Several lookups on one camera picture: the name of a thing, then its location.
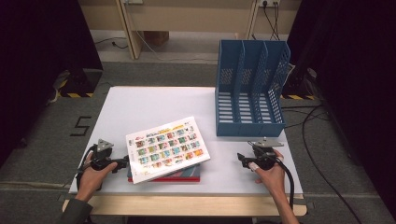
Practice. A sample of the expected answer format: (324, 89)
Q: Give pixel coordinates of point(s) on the person's left hand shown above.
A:
(93, 180)

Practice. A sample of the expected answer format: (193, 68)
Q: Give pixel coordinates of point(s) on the person's right hand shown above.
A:
(272, 180)

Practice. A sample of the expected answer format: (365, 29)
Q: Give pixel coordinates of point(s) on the white wall socket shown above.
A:
(269, 2)

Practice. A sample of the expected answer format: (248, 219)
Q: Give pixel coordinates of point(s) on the brown box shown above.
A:
(157, 37)

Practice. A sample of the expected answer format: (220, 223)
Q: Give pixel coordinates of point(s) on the blue file rack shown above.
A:
(249, 129)

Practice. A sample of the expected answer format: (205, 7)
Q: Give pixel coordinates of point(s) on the white picture book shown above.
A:
(168, 149)

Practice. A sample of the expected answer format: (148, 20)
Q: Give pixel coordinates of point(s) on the beige wooden desk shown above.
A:
(186, 18)

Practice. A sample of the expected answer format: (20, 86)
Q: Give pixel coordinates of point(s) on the red book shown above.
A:
(186, 180)

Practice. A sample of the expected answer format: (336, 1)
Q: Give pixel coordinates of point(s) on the teal book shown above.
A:
(190, 171)

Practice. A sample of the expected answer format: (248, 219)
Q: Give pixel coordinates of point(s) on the black curtain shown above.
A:
(358, 62)
(31, 46)

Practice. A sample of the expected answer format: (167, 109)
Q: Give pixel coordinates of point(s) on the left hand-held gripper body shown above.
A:
(101, 155)

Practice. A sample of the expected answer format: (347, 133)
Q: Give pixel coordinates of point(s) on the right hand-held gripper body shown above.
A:
(264, 155)

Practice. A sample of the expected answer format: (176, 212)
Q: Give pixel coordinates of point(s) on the black striped stand base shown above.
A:
(295, 90)
(79, 84)

